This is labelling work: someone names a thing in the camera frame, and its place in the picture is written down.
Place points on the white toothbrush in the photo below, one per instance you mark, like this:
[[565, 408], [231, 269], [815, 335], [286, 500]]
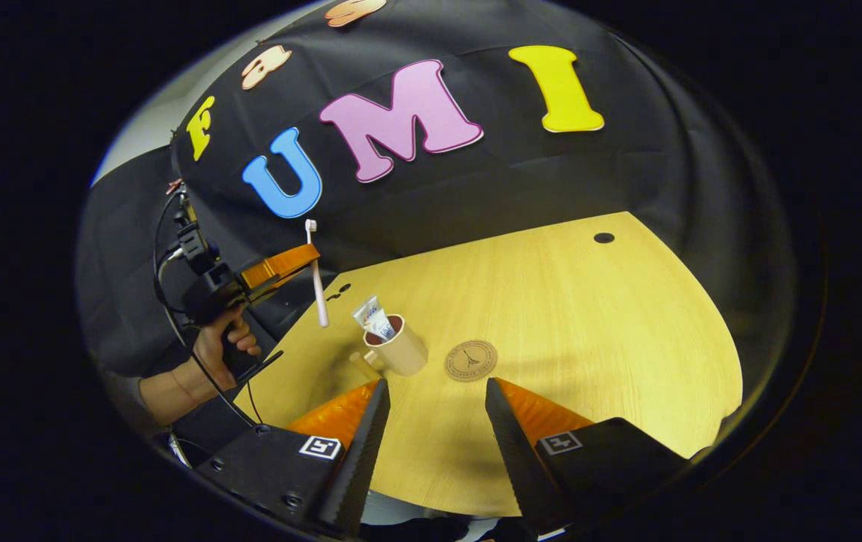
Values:
[[317, 286]]

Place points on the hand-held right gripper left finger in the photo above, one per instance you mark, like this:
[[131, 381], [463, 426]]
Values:
[[359, 474]]

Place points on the orange backdrop clip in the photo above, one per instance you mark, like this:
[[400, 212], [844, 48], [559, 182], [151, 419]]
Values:
[[173, 184]]

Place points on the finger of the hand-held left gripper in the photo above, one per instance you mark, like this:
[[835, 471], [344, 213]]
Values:
[[280, 267]]

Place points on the white toothpaste tube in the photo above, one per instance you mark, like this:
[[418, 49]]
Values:
[[374, 320]]

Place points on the round cork coaster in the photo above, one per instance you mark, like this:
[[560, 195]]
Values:
[[471, 360]]

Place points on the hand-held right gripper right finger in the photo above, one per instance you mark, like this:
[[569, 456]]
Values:
[[521, 467]]

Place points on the wooden desktop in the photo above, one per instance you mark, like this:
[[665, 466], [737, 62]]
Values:
[[589, 339]]

